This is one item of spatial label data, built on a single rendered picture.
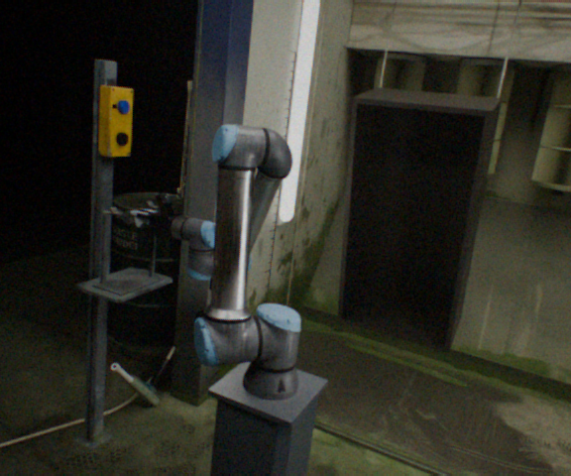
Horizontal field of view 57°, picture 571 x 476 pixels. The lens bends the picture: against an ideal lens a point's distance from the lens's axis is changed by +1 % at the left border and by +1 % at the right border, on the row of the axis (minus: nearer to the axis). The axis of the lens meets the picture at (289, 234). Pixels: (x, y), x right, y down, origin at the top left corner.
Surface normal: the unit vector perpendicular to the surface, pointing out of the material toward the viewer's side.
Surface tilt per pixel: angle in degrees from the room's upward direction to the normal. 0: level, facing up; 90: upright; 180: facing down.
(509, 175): 90
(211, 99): 90
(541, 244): 57
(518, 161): 90
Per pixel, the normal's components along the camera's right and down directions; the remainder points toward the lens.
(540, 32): -0.44, 0.17
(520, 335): -0.30, -0.38
